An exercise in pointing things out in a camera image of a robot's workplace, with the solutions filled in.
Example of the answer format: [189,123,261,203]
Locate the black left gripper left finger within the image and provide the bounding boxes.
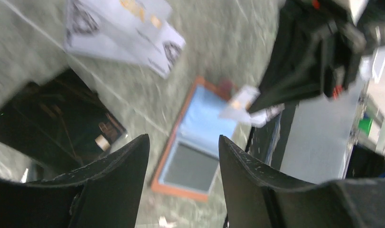
[0,134,150,228]

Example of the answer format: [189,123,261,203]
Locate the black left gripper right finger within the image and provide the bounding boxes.
[219,135,385,228]

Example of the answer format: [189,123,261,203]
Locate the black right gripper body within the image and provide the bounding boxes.
[311,0,385,99]

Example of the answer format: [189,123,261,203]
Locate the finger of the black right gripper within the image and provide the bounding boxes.
[248,0,331,114]

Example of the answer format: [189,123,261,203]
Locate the silver VIP card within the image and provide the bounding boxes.
[219,85,285,128]

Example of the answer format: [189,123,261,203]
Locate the tan leather card holder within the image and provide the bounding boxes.
[150,76,238,201]

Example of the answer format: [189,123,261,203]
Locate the black VIP card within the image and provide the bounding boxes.
[159,141,218,194]

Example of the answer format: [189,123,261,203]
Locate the black card stack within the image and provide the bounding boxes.
[0,68,127,174]

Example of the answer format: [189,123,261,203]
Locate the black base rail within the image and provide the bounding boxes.
[245,104,297,170]

